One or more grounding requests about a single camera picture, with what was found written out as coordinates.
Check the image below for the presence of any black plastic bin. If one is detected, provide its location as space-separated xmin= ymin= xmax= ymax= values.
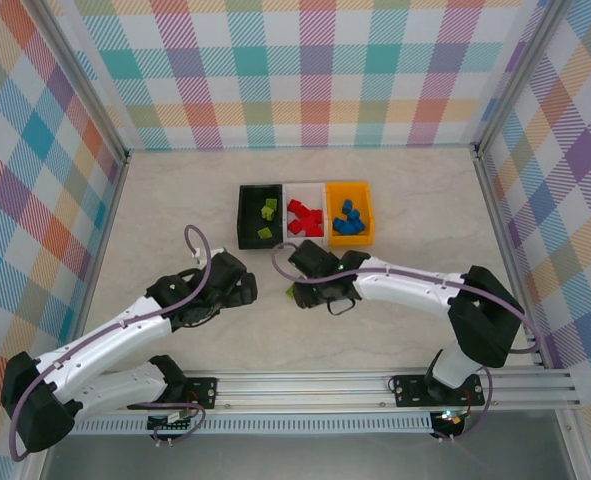
xmin=236 ymin=183 xmax=285 ymax=251

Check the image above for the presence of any orange plastic bin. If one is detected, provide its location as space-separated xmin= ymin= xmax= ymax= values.
xmin=324 ymin=180 xmax=377 ymax=248

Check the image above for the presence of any white plastic bin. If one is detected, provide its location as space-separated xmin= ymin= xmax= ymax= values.
xmin=280 ymin=182 xmax=329 ymax=245

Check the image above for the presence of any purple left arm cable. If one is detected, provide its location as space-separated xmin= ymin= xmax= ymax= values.
xmin=8 ymin=224 xmax=214 ymax=462

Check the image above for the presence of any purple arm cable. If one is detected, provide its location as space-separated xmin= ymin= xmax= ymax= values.
xmin=272 ymin=243 xmax=539 ymax=444
xmin=8 ymin=224 xmax=214 ymax=462

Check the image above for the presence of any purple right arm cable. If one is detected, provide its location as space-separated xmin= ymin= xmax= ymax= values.
xmin=272 ymin=243 xmax=539 ymax=444

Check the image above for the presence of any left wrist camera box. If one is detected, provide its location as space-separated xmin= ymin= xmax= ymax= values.
xmin=190 ymin=245 xmax=226 ymax=262

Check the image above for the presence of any aluminium mounting rail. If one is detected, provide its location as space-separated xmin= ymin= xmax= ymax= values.
xmin=29 ymin=367 xmax=581 ymax=417

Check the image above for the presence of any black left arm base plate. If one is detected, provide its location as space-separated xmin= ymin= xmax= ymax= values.
xmin=127 ymin=377 xmax=219 ymax=411

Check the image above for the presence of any white slotted cable duct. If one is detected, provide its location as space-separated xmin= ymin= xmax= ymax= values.
xmin=54 ymin=417 xmax=435 ymax=436

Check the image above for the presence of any aluminium side rail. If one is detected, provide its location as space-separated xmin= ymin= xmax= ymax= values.
xmin=473 ymin=144 xmax=551 ymax=369
xmin=59 ymin=152 xmax=132 ymax=376

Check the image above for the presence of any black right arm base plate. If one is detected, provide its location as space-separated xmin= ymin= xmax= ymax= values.
xmin=392 ymin=373 xmax=486 ymax=407

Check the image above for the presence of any aluminium frame post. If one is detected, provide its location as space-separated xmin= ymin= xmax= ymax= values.
xmin=473 ymin=0 xmax=575 ymax=156
xmin=27 ymin=0 xmax=131 ymax=166

